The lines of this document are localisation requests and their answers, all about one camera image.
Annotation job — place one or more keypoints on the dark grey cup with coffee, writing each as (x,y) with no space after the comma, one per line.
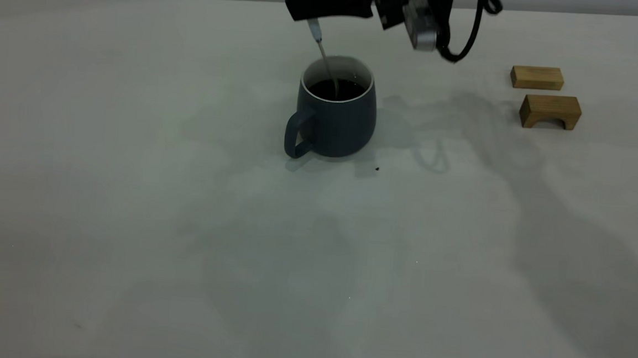
(339,125)

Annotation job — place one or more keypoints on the flat wooden block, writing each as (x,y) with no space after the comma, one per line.
(535,77)

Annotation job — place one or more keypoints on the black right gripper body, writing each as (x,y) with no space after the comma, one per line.
(396,4)

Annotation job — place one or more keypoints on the arched wooden block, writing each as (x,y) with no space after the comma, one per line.
(545,107)

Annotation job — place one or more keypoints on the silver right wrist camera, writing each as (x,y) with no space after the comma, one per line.
(422,27)

